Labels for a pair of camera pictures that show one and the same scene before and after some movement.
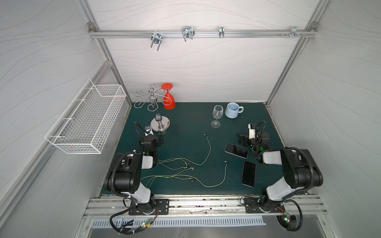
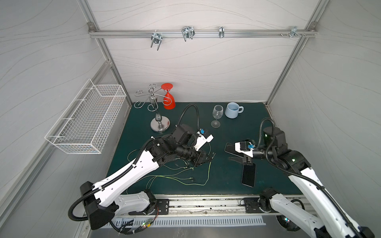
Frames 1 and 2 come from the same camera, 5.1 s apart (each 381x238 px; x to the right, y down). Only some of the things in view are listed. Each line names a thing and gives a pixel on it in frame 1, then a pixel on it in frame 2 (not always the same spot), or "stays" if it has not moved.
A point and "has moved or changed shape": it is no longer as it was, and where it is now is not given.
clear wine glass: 217,112 stays
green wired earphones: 178,176 has moved or changed shape
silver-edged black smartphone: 248,174 stays
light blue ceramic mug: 232,109 stays
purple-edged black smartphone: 236,150 stays
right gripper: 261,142 to 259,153
